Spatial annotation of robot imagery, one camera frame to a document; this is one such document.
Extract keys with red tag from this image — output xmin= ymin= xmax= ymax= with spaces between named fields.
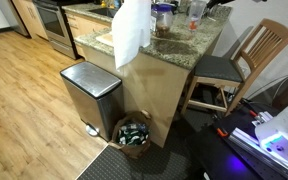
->
xmin=188 ymin=20 xmax=198 ymax=32

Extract kitchen sink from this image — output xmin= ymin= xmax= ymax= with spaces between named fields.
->
xmin=88 ymin=7 xmax=119 ymax=19

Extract white hanging cloth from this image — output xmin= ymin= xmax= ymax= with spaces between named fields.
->
xmin=111 ymin=0 xmax=153 ymax=70

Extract light wood lower cabinet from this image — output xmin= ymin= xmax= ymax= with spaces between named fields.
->
xmin=11 ymin=0 xmax=49 ymax=41

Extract glass jar with blue lid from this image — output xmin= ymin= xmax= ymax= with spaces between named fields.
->
xmin=150 ymin=2 xmax=175 ymax=38

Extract brown paper bag of cans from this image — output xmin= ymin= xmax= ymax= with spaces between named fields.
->
xmin=108 ymin=110 xmax=153 ymax=160

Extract stainless steel trash can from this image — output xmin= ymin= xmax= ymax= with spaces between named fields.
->
xmin=59 ymin=60 xmax=126 ymax=143

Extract open transparent jar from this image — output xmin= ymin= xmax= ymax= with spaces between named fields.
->
xmin=186 ymin=0 xmax=208 ymax=33

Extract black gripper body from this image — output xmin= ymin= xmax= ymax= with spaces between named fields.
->
xmin=218 ymin=0 xmax=236 ymax=6

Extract cream cutting board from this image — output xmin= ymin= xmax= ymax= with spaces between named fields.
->
xmin=95 ymin=31 xmax=116 ymax=48

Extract orange black clamp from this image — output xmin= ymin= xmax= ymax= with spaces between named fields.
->
xmin=216 ymin=127 xmax=230 ymax=139

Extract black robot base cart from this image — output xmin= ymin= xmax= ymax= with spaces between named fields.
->
xmin=186 ymin=103 xmax=288 ymax=180

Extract wooden chair with dark seat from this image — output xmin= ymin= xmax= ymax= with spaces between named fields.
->
xmin=180 ymin=18 xmax=288 ymax=118

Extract wooden kitchen island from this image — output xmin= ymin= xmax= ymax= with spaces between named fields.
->
xmin=61 ymin=2 xmax=234 ymax=150

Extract stainless steel fridge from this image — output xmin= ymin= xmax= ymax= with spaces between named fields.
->
xmin=0 ymin=0 xmax=31 ymax=38

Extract dark floor mat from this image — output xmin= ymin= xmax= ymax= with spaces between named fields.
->
xmin=75 ymin=109 xmax=219 ymax=180

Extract stainless steel oven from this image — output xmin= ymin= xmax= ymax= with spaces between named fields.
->
xmin=31 ymin=0 xmax=82 ymax=61

